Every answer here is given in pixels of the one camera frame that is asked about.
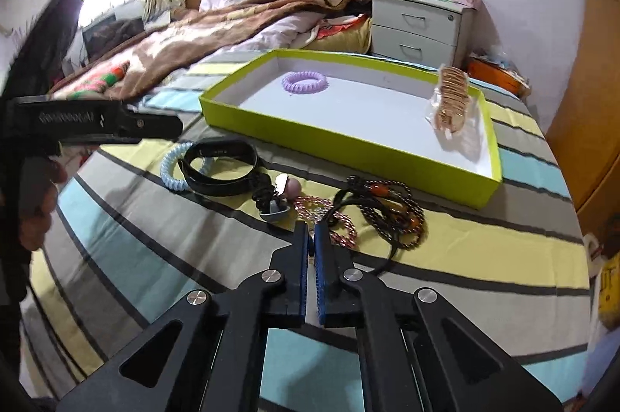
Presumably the brown blanket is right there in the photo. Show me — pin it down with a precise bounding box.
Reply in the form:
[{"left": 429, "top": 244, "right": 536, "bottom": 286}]
[{"left": 48, "top": 0, "right": 371, "bottom": 103}]

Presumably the red white cloth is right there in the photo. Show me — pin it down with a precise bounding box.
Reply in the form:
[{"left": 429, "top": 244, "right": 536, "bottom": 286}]
[{"left": 315, "top": 15, "right": 369, "bottom": 41}]

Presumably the pink metallic hair clip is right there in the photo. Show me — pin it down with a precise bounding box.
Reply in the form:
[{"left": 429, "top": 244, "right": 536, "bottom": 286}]
[{"left": 293, "top": 195, "right": 358, "bottom": 248}]

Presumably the gold hair clip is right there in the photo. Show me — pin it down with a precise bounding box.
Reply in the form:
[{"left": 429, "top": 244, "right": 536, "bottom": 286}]
[{"left": 425, "top": 65, "right": 472, "bottom": 141}]

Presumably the black wristband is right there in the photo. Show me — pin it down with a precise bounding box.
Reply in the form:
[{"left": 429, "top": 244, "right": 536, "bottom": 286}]
[{"left": 176, "top": 140, "right": 263, "bottom": 199}]

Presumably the wooden wardrobe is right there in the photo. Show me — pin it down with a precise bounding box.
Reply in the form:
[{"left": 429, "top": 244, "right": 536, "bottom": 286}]
[{"left": 546, "top": 0, "right": 620, "bottom": 224}]

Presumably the blue spiral hair tie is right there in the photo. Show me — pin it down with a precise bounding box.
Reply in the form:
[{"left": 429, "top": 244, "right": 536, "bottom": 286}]
[{"left": 160, "top": 142, "right": 207, "bottom": 191}]

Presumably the green cardboard tray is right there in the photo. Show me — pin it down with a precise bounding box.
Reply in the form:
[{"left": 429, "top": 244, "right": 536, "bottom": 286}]
[{"left": 198, "top": 49, "right": 503, "bottom": 210}]

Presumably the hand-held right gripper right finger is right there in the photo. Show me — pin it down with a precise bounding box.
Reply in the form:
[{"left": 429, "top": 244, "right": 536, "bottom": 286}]
[{"left": 314, "top": 222, "right": 565, "bottom": 412}]

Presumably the person's left hand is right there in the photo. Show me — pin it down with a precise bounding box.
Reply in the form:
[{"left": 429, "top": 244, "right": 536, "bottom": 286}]
[{"left": 18, "top": 155, "right": 69, "bottom": 252}]

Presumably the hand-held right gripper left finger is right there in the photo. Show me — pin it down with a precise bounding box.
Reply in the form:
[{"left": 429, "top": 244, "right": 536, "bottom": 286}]
[{"left": 55, "top": 221, "right": 311, "bottom": 412}]

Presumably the dark bead bracelet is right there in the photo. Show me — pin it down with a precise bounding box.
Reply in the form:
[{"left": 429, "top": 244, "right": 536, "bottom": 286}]
[{"left": 359, "top": 180, "right": 430, "bottom": 252}]

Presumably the black elastic hair tie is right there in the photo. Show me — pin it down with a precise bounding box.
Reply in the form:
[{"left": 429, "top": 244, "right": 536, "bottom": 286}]
[{"left": 328, "top": 175, "right": 418, "bottom": 275}]

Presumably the white nightstand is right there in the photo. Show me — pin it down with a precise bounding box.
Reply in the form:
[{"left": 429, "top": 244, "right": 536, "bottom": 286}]
[{"left": 367, "top": 0, "right": 479, "bottom": 67}]

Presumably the yellow bag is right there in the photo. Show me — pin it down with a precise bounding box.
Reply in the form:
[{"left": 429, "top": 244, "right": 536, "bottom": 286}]
[{"left": 598, "top": 253, "right": 620, "bottom": 331}]

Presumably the olive mattress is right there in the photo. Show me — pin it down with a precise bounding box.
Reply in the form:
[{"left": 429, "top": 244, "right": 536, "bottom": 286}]
[{"left": 309, "top": 17, "right": 375, "bottom": 55}]

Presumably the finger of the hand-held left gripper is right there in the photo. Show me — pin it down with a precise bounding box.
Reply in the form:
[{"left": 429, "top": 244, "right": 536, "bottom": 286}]
[{"left": 120, "top": 103, "right": 185, "bottom": 139}]

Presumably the plastic bag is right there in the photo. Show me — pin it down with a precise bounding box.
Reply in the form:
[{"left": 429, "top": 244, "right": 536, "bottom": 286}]
[{"left": 472, "top": 48, "right": 530, "bottom": 78}]

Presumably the orange box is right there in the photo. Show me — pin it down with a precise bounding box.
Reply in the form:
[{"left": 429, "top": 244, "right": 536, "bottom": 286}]
[{"left": 466, "top": 55, "right": 532, "bottom": 97}]

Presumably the black braided cord with bead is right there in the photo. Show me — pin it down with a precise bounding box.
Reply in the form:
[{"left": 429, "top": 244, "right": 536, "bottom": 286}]
[{"left": 251, "top": 172, "right": 302, "bottom": 225}]

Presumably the purple spiral hair tie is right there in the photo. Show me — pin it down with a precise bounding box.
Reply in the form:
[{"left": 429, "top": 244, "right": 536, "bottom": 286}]
[{"left": 282, "top": 71, "right": 329, "bottom": 94}]

